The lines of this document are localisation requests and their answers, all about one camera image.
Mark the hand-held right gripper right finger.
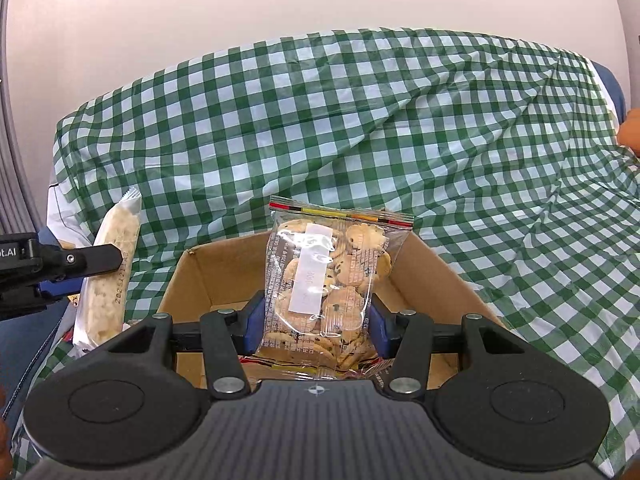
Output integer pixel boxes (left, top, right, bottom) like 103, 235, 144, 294
368, 295, 533, 397

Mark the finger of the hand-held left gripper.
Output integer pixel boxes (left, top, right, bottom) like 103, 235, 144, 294
37, 242, 124, 282

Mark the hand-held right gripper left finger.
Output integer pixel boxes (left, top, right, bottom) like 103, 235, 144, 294
97, 290, 266, 398

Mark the white rice cracker packet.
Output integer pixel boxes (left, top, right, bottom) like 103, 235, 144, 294
72, 186, 142, 351

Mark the cardboard box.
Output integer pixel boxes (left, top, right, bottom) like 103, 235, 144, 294
156, 230, 507, 393

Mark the clear bag of cookies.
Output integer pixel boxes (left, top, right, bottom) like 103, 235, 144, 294
239, 195, 416, 381

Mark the white cloth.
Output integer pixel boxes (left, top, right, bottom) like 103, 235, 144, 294
46, 182, 96, 251

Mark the grey curtain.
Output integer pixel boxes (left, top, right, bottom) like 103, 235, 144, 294
0, 0, 46, 236

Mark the green checkered cloth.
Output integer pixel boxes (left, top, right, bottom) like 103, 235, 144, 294
12, 27, 640, 480

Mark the orange cushion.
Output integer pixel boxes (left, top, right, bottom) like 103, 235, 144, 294
617, 107, 640, 156

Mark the blue sofa armrest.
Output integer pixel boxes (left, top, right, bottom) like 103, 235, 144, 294
600, 67, 628, 113

